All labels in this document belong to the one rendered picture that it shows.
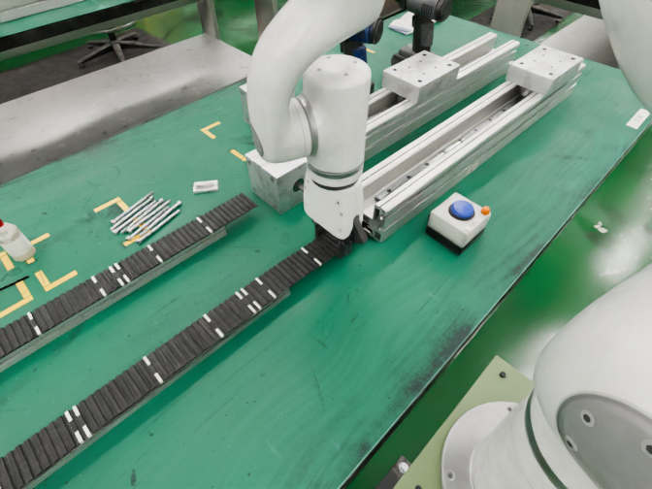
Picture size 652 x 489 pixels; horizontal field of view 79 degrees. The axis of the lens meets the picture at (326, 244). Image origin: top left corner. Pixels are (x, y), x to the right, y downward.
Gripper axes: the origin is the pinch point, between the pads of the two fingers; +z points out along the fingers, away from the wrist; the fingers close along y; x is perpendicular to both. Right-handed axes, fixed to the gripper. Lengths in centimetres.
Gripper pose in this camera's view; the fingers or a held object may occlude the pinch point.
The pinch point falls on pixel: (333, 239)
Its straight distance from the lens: 71.9
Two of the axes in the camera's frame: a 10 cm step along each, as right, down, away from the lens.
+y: 6.9, 5.5, -4.7
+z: 0.0, 6.5, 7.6
